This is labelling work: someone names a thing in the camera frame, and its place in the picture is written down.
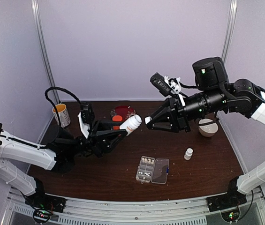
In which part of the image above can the small white bowl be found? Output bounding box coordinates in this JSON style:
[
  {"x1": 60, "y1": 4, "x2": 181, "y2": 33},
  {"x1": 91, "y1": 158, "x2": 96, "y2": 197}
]
[{"x1": 198, "y1": 118, "x2": 219, "y2": 137}]

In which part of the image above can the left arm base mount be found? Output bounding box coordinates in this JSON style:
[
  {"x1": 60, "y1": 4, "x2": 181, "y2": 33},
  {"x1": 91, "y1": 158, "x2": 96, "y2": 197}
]
[{"x1": 21, "y1": 189, "x2": 66, "y2": 224}]

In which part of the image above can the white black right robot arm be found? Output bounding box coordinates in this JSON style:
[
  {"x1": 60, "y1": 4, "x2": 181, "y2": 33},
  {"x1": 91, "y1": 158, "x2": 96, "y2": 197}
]
[{"x1": 144, "y1": 57, "x2": 265, "y2": 133}]

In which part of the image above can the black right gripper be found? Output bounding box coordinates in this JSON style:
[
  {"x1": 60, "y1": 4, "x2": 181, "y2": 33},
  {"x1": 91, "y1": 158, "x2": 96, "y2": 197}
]
[{"x1": 146, "y1": 86, "x2": 227, "y2": 133}]

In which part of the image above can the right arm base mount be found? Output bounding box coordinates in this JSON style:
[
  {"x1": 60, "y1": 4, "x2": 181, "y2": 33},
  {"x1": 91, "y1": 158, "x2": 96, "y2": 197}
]
[{"x1": 206, "y1": 191, "x2": 247, "y2": 223}]

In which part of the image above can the red floral plate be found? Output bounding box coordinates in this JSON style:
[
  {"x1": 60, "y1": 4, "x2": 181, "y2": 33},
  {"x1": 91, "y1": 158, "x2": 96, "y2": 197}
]
[{"x1": 110, "y1": 105, "x2": 136, "y2": 121}]

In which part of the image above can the white pill bottle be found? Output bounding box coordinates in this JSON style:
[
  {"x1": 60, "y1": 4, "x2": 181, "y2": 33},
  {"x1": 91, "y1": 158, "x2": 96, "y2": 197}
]
[
  {"x1": 184, "y1": 148, "x2": 193, "y2": 160},
  {"x1": 120, "y1": 114, "x2": 142, "y2": 136}
]

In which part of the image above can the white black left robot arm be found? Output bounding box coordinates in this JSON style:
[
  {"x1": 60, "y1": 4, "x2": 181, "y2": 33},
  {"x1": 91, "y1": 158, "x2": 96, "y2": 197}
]
[{"x1": 0, "y1": 120, "x2": 128, "y2": 208}]

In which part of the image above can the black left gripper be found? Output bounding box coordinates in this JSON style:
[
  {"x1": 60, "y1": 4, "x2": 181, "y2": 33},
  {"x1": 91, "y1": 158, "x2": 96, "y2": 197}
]
[{"x1": 66, "y1": 119, "x2": 129, "y2": 159}]

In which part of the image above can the yellow interior patterned mug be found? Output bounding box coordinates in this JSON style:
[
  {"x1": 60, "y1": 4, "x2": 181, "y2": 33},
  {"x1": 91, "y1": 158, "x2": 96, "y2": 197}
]
[{"x1": 52, "y1": 104, "x2": 71, "y2": 128}]

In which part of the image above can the clear plastic pill organizer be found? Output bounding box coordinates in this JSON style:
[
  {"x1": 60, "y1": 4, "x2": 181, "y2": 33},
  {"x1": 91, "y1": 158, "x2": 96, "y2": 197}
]
[{"x1": 136, "y1": 156, "x2": 170, "y2": 185}]

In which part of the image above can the right aluminium frame post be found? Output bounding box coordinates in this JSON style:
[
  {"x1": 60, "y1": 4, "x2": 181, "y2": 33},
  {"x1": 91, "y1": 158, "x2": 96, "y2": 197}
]
[{"x1": 208, "y1": 0, "x2": 238, "y2": 105}]

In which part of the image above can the orange pill bottle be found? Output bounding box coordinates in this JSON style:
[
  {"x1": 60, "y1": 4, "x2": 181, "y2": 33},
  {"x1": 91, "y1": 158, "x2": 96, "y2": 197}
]
[{"x1": 112, "y1": 115, "x2": 123, "y2": 130}]

